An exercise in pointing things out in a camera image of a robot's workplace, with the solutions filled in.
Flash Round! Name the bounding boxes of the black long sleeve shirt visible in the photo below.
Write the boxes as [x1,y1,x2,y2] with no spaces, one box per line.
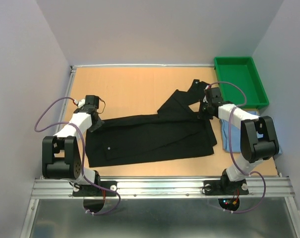
[85,79,217,167]

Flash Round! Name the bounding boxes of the light blue folded shirt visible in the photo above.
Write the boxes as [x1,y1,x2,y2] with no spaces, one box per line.
[218,104,280,160]

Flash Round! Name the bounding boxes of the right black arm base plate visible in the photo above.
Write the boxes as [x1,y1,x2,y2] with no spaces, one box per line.
[201,179,249,196]

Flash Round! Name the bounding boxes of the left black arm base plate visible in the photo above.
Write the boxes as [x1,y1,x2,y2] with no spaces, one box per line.
[72,180,117,197]

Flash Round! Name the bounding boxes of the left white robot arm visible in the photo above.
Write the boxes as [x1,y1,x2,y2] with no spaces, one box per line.
[34,95,104,195]

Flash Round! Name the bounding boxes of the aluminium table frame rail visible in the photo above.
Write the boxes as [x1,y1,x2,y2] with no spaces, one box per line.
[42,65,77,178]

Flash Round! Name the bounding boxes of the front aluminium rail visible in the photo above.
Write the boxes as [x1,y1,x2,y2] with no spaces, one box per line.
[30,176,296,199]

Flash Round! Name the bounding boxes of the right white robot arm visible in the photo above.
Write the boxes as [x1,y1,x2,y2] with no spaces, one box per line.
[199,85,280,193]

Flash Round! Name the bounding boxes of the green plastic bin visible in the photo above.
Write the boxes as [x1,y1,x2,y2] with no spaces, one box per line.
[214,57,269,109]

